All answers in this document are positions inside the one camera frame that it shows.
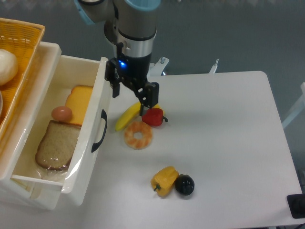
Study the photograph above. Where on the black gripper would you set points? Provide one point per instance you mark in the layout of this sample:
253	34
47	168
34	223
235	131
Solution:
132	73

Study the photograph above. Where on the white drawer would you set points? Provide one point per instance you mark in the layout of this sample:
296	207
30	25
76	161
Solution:
70	185

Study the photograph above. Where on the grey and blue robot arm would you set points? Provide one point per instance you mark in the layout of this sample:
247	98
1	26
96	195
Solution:
130	26

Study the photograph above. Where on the white drawer cabinet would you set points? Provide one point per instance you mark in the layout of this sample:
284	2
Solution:
40	75

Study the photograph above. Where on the yellow banana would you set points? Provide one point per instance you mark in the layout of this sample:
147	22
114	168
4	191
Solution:
125	120

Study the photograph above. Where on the red bell pepper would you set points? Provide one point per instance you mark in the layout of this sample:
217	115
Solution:
154	117

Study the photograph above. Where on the orange cheese slice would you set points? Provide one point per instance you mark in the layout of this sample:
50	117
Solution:
78	101

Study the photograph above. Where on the brown egg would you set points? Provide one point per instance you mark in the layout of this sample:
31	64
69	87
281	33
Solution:
61	113

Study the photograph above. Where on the white clamp at table edge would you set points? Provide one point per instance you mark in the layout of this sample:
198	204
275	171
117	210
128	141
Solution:
214	67

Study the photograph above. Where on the brown bread slice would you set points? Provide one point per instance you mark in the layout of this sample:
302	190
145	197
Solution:
57	146

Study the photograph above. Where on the yellow bell pepper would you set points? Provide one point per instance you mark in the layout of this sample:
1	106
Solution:
163	181

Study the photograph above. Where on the black round fruit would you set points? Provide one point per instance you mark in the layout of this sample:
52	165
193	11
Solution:
184	185

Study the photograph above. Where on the orange woven basket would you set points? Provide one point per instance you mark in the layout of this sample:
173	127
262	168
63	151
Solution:
21	39

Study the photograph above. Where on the white bread bun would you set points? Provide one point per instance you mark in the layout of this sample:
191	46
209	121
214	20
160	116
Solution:
8	66

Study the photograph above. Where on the black device at table edge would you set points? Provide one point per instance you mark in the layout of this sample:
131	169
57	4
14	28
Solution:
296	204

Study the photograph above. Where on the black upper drawer handle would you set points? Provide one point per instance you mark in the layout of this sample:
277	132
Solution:
101	131

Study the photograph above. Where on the white frame at right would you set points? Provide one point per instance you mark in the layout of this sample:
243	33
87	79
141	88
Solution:
295	109

